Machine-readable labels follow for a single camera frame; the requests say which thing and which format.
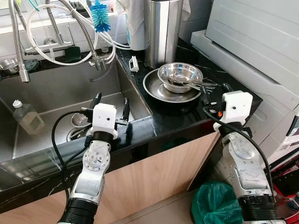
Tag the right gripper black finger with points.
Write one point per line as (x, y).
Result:
(227, 87)
(205, 95)

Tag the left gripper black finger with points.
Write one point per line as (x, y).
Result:
(97, 100)
(126, 108)

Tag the large steel plate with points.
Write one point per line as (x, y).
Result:
(154, 88)

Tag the large steel bowl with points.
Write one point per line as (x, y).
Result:
(180, 71)

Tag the small steel plate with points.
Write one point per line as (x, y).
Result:
(74, 134)

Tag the stainless steel sink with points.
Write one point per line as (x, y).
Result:
(56, 93)

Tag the small white plastic clip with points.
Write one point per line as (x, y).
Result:
(134, 64)

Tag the dark green sponge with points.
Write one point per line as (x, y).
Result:
(73, 54)

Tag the white countertop dishwasher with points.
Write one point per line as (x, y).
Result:
(252, 37)

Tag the wooden sink cabinet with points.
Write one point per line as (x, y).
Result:
(140, 177)

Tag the chrome mixer tap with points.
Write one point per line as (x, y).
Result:
(56, 46)

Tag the clear plastic bottle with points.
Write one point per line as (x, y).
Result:
(30, 121)

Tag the grey scouring pad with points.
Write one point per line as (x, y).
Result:
(32, 65)

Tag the steel knife block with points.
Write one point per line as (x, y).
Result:
(161, 32)

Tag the white front-load washer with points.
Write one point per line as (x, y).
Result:
(285, 140)

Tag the blue bottle brush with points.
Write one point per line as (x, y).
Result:
(99, 18)

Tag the white hanging cloth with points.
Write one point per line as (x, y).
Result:
(135, 23)

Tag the green rubbish bag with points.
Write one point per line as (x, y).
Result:
(215, 203)

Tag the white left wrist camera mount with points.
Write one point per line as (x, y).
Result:
(103, 119)

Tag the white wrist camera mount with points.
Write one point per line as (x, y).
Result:
(237, 106)
(103, 119)

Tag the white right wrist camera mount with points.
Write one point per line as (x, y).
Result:
(237, 106)

